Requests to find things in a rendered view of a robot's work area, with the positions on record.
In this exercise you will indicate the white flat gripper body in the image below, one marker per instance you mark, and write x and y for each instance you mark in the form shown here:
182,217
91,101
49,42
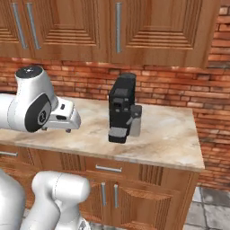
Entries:
68,121

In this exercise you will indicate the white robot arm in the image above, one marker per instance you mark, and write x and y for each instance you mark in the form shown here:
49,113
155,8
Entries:
28,101

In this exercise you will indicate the wooden drawer front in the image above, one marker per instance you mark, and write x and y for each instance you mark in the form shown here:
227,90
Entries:
21,157
113,176

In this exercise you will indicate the black coffee machine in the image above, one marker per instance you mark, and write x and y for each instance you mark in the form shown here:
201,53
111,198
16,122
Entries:
121,104

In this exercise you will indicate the wooden base cupboard door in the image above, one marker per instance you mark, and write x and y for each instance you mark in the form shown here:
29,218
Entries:
95,200
143,206

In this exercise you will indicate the wooden wall cupboard door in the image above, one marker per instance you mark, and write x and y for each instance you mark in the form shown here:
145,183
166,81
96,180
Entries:
167,30
72,30
7,27

